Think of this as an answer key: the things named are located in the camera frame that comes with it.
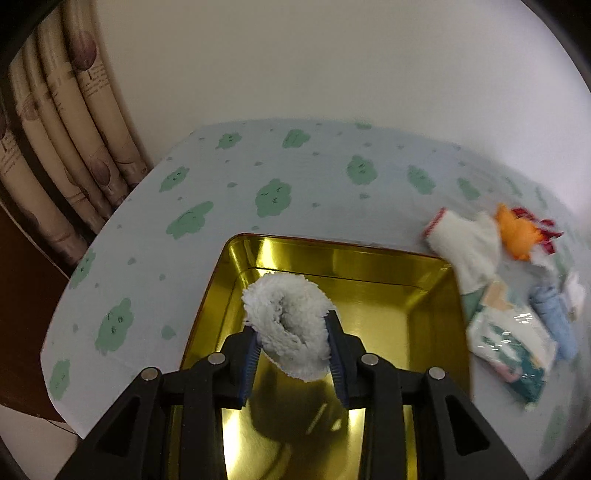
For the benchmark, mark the gold red toffee tin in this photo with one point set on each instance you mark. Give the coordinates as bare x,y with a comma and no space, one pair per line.
405,307

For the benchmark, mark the blue cloth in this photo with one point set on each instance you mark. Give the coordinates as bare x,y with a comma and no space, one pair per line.
546,301

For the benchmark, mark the white sock red trim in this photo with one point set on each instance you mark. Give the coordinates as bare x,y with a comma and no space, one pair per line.
472,246

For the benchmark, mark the beige patterned curtain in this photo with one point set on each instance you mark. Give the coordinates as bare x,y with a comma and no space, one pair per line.
68,158

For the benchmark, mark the fluffy white sock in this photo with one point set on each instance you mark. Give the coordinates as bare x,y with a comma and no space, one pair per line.
288,314

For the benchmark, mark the small white wrapped packet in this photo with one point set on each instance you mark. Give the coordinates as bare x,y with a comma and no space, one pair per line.
574,293

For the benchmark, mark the teal white plastic packet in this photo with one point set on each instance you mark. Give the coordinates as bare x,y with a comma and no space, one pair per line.
506,333

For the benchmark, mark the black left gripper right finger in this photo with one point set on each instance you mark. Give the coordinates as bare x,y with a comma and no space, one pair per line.
346,351

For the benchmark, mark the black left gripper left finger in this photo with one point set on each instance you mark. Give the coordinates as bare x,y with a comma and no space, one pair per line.
241,351

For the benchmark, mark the red white cloth item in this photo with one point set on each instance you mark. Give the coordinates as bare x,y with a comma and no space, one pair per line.
547,227

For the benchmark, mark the orange rubber toy animal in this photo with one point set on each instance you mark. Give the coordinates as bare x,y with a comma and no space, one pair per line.
518,235

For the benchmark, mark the green cloud pattern tablecloth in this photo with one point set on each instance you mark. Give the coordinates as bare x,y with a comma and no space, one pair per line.
132,300

